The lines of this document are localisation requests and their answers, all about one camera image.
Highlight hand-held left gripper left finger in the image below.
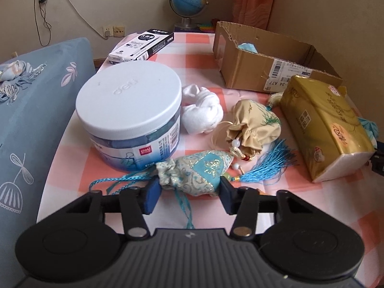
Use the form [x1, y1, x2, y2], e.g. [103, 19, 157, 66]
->
[61, 178, 163, 238]

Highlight round white-lidded plastic jar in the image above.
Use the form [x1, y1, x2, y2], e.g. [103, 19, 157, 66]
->
[75, 61, 182, 171]

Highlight pink checkered tablecloth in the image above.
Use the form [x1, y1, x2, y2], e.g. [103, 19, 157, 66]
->
[36, 31, 384, 248]

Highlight blue fringed scarf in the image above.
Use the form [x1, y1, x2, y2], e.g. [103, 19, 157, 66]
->
[0, 60, 48, 105]

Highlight blue patterned pillow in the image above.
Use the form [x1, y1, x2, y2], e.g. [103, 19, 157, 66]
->
[0, 37, 97, 278]

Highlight gold drawstring pouch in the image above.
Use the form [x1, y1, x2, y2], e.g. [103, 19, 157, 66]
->
[212, 100, 282, 161]

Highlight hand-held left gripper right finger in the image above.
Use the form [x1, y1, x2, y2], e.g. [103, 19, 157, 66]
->
[220, 177, 323, 238]

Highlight white socks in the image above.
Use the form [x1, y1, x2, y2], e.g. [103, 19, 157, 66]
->
[181, 84, 224, 135]

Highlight cream tasselled sachet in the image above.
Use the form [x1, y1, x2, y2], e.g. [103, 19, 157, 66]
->
[268, 91, 284, 109]

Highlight pink patterned curtain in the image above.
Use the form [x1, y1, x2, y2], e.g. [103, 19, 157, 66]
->
[232, 0, 281, 30]

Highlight blue face masks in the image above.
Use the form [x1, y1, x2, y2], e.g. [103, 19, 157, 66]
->
[237, 42, 258, 54]

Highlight rainbow coloured toy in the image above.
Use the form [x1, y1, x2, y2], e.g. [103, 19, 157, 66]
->
[198, 21, 217, 33]

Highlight black and white pen box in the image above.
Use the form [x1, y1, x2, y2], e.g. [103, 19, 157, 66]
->
[108, 28, 174, 66]

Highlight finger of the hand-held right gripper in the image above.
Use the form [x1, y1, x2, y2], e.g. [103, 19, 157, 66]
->
[368, 148, 384, 175]

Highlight blue folded cloth item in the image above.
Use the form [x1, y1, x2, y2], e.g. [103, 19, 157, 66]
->
[358, 116, 379, 149]

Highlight white wall cable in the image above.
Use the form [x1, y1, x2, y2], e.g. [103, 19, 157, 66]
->
[55, 0, 105, 34]

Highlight gold tissue pack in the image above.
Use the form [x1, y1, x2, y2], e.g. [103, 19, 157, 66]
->
[280, 75, 377, 183]

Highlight brown cardboard box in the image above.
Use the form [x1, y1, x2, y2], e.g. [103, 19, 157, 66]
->
[212, 21, 344, 92]

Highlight black power cable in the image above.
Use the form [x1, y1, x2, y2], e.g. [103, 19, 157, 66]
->
[10, 0, 53, 48]

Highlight blue embroidered sachet with tassel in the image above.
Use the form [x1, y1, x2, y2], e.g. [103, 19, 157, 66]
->
[89, 139, 297, 229]

